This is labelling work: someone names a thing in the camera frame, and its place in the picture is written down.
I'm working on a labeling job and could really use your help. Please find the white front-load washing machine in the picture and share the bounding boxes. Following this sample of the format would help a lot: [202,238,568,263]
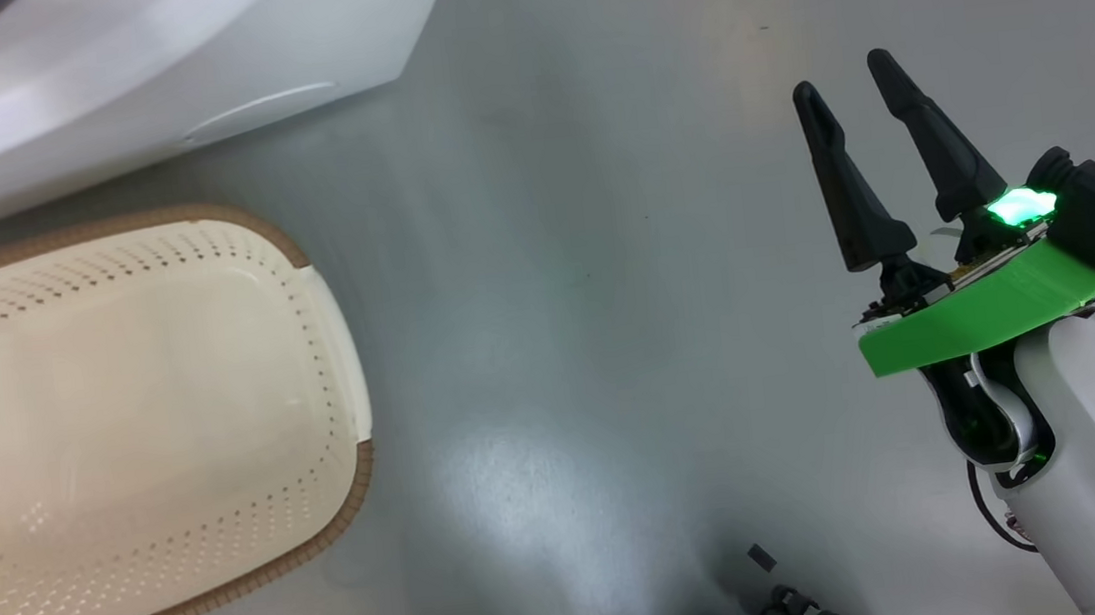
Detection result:
[0,0,480,246]

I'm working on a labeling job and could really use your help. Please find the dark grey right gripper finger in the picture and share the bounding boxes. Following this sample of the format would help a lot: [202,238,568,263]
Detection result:
[866,38,1012,228]
[792,70,921,278]

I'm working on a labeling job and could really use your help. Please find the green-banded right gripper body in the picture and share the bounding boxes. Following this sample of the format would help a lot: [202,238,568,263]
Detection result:
[844,182,1095,503]

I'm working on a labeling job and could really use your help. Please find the cream perforated laundry basket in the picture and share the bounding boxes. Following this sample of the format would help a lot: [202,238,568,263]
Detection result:
[0,189,392,615]

